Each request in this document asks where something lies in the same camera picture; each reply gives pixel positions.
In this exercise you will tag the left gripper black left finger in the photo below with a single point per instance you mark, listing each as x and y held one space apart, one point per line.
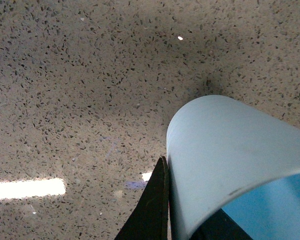
149 219

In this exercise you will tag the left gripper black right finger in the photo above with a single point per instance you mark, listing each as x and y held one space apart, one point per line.
220 226

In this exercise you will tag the blue cup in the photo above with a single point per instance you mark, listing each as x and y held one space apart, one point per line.
224 154

